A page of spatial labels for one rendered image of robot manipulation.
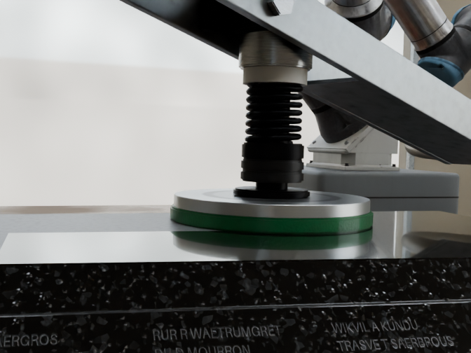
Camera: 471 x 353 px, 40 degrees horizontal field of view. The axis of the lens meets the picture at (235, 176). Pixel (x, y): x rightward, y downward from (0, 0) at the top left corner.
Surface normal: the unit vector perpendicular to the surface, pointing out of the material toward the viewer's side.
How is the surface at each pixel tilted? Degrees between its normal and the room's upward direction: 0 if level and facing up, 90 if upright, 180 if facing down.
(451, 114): 90
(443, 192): 90
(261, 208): 90
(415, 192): 90
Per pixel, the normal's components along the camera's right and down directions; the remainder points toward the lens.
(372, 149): 0.35, 0.06
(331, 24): 0.63, 0.06
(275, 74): 0.00, 0.05
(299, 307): 0.18, -0.67
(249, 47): -0.71, 0.02
